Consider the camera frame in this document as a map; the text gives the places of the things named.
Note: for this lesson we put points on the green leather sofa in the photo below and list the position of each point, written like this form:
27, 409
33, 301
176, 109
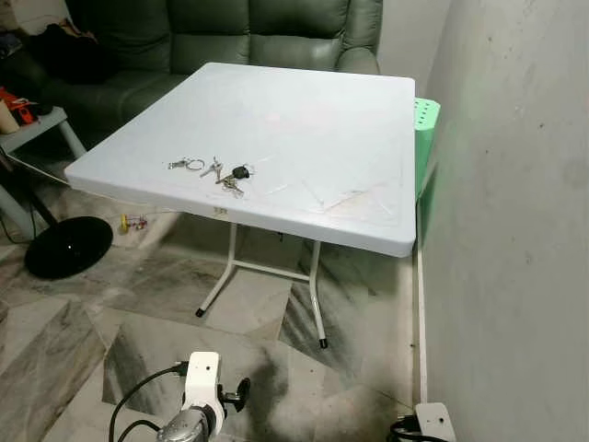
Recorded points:
276, 32

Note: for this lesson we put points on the black round stand base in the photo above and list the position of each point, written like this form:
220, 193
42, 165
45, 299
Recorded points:
69, 249

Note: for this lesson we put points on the black bag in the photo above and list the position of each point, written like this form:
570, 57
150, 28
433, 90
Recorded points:
69, 55

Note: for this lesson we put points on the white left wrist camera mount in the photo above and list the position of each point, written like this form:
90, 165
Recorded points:
202, 378

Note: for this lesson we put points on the keys with black fob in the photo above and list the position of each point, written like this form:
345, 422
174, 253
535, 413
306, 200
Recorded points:
241, 172

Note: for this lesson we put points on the white folding table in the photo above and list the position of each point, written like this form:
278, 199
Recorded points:
294, 129

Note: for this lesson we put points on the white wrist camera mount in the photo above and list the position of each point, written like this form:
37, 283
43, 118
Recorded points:
434, 422
202, 378

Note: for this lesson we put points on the grey side table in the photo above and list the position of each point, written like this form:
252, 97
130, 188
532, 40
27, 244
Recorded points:
37, 125

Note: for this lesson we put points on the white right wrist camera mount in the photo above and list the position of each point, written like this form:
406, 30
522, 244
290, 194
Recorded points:
434, 422

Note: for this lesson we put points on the white wall pipe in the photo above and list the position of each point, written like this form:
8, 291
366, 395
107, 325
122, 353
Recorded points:
421, 304

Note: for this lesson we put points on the orange tool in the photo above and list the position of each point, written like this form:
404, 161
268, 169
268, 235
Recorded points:
17, 106

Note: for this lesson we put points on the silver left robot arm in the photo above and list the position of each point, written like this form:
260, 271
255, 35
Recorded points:
187, 427

